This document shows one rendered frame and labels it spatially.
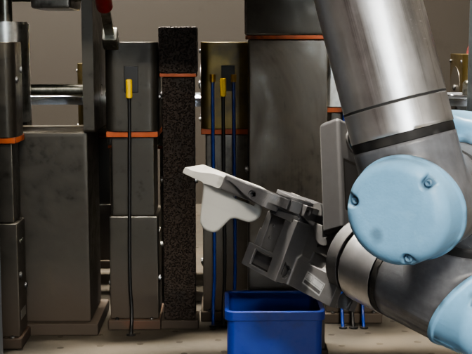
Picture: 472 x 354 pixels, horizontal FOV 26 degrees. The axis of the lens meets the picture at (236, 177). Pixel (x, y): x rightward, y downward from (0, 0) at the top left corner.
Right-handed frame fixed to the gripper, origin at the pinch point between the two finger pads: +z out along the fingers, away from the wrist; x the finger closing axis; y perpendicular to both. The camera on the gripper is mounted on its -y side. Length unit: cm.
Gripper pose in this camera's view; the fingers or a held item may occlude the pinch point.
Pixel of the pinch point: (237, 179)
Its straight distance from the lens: 108.5
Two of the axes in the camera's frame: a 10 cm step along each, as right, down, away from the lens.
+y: -3.4, 9.4, 0.5
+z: -6.1, -2.7, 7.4
